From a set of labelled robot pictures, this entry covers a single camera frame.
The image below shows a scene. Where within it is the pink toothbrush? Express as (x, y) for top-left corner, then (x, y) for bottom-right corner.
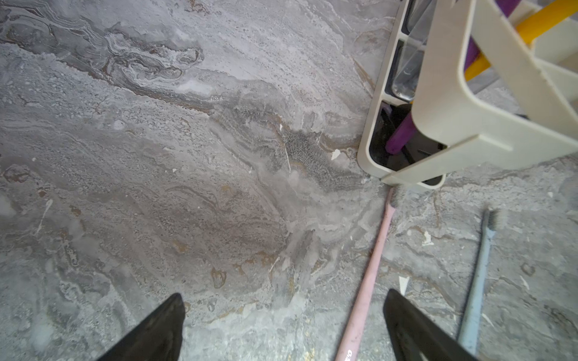
(335, 185), (406, 361)

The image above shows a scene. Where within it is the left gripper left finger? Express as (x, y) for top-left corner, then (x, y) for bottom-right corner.
(98, 293), (185, 361)

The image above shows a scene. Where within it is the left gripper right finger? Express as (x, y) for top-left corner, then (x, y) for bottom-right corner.
(383, 289), (476, 361)

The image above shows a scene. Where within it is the yellow toothbrush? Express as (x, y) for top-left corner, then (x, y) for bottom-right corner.
(465, 0), (577, 81)

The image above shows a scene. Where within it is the purple toothbrush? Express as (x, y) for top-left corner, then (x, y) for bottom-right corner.
(385, 0), (520, 154)

